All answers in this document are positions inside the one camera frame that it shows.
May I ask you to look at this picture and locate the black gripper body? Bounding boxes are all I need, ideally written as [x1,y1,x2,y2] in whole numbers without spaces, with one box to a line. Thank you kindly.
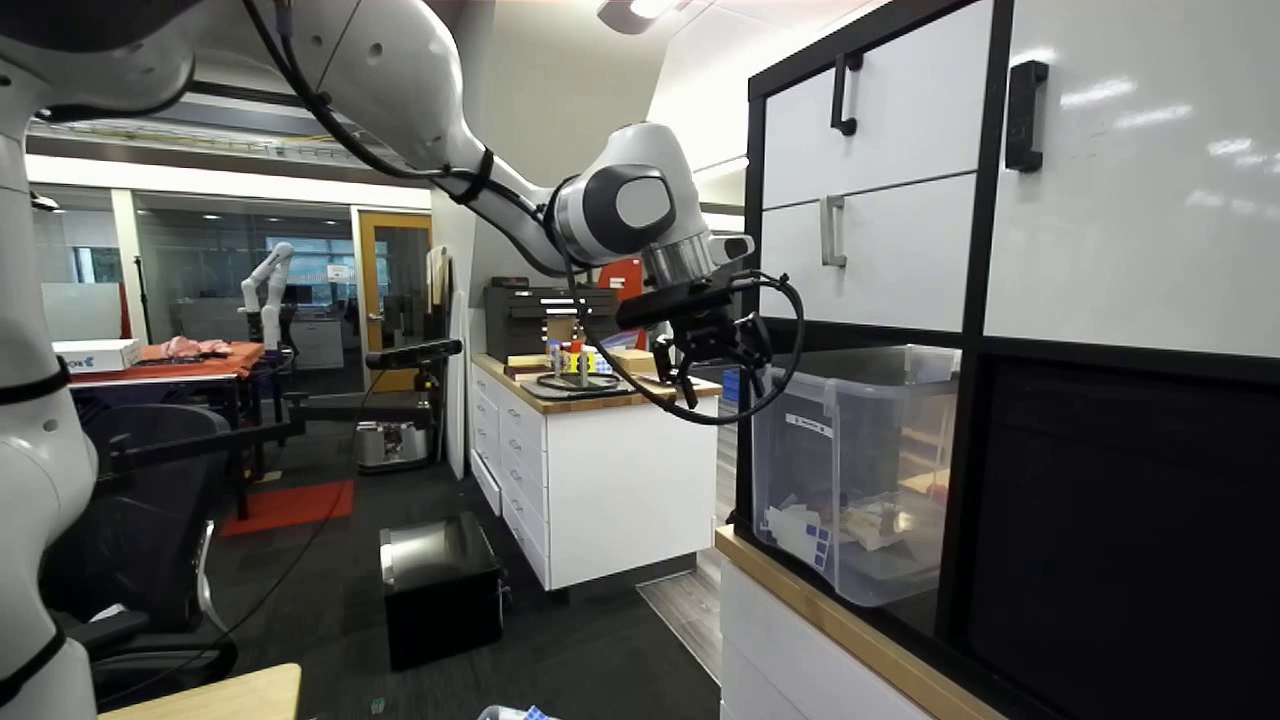
[617,270,773,386]

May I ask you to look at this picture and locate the clear plastic storage bin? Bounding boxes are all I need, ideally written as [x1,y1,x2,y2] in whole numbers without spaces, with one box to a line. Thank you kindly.
[752,345,961,608]

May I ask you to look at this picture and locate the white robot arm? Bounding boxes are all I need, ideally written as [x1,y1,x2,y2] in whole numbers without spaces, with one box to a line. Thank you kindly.
[0,0,764,720]

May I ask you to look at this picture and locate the black printer box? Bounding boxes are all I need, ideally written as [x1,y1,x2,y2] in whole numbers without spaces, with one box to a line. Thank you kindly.
[485,277,579,362]

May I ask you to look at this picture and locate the white island cabinet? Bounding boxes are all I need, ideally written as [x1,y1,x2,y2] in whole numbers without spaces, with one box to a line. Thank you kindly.
[467,356,715,591]

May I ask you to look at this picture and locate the white lower drawer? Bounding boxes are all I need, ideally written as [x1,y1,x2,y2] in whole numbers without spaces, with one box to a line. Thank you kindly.
[759,171,976,332]

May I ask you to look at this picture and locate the white drawer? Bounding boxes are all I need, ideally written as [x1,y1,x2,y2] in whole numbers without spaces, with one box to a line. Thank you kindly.
[759,171,976,332]
[764,0,998,207]

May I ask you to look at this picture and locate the white upper drawer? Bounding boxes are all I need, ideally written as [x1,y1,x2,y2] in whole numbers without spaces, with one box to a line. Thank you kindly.
[764,0,998,207]

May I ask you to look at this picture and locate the black cube shelf unit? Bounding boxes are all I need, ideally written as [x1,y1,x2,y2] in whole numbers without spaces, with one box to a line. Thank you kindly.
[738,0,1280,720]

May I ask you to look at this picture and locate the white counter cabinet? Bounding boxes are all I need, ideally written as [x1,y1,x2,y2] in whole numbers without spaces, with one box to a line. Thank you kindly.
[715,529,1001,720]

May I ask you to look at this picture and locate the black floor box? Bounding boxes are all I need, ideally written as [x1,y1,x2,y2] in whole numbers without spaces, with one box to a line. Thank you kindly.
[376,514,504,674]

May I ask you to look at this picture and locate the white cabinet door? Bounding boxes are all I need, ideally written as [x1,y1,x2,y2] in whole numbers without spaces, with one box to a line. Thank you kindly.
[985,0,1280,356]

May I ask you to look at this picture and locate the red covered table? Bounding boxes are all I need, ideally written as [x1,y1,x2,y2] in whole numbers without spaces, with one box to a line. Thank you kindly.
[66,336,275,525]

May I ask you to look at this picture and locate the black office chair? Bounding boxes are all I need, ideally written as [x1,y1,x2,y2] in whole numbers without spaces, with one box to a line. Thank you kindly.
[45,403,235,714]

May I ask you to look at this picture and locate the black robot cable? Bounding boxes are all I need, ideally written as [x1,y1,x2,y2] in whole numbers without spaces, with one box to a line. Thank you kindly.
[565,266,809,430]

